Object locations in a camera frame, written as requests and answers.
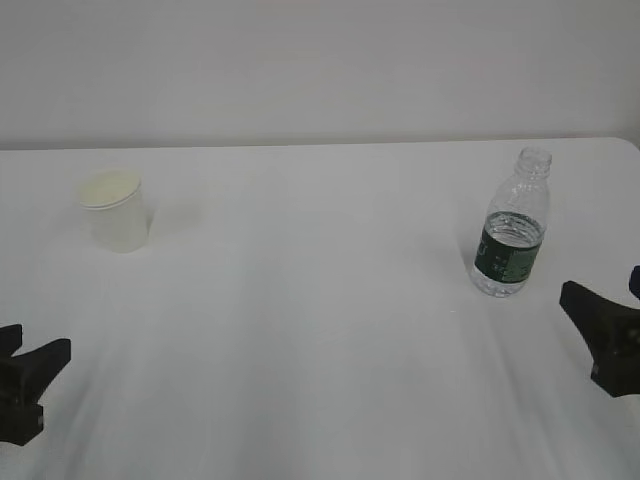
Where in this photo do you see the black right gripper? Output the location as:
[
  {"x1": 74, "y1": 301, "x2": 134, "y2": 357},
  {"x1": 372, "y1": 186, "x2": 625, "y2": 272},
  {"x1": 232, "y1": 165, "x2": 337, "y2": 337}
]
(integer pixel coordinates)
[{"x1": 559, "y1": 265, "x2": 640, "y2": 398}]

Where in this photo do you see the white paper cup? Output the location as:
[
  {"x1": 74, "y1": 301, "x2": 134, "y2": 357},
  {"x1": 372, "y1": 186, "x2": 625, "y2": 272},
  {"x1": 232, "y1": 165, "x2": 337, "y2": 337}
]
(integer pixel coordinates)
[{"x1": 78, "y1": 169, "x2": 148, "y2": 253}]

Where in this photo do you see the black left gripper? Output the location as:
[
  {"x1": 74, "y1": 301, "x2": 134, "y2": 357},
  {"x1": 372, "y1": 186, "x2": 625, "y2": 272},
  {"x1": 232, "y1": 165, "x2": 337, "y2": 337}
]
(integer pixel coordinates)
[{"x1": 0, "y1": 324, "x2": 71, "y2": 446}]

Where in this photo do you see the clear plastic water bottle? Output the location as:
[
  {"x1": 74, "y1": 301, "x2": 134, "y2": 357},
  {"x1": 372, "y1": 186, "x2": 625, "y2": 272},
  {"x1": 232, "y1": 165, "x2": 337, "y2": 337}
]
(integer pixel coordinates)
[{"x1": 470, "y1": 147, "x2": 552, "y2": 298}]

